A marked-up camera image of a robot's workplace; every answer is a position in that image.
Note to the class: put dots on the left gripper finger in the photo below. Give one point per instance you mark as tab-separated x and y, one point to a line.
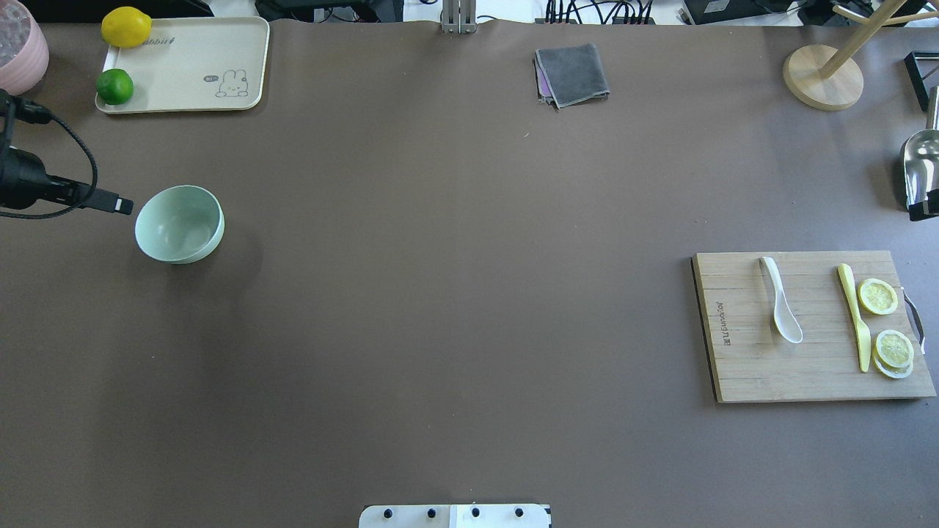
107	202

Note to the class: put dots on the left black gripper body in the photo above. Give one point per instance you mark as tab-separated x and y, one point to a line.
23	178

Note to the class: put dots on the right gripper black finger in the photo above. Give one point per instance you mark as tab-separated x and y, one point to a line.
922	208

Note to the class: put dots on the mint green bowl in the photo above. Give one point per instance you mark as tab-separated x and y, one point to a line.
180	225

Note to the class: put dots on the white ceramic spoon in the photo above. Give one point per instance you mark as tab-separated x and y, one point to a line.
782	315

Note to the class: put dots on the pink ribbed bowl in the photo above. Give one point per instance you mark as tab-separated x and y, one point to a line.
24	50

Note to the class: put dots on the steel scoop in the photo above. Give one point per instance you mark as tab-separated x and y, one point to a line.
920	154

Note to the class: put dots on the green lime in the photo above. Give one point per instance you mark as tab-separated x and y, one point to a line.
115	86

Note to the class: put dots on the yellow plastic knife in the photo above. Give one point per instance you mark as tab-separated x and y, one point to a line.
862	334

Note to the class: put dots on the stacked lemon slice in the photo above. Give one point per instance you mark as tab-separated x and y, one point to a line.
893	354

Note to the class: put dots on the cream rabbit tray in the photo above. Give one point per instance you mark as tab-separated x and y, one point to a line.
197	64

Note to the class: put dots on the wooden mug tree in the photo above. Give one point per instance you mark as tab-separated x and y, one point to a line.
827	78

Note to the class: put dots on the yellow lemon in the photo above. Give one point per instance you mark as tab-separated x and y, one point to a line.
126	27

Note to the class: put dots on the bamboo cutting board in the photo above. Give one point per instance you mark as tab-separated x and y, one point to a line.
752	363

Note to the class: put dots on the grey folded cloth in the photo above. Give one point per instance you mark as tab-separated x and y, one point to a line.
570	75

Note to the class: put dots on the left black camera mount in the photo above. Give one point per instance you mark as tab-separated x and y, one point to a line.
15	108

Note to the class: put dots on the lemon slice near handle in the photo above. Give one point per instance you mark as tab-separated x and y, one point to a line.
878	297

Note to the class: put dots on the aluminium frame post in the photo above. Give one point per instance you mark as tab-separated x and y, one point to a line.
459	16

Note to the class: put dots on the white camera pillar base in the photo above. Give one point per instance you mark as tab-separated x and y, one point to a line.
495	514

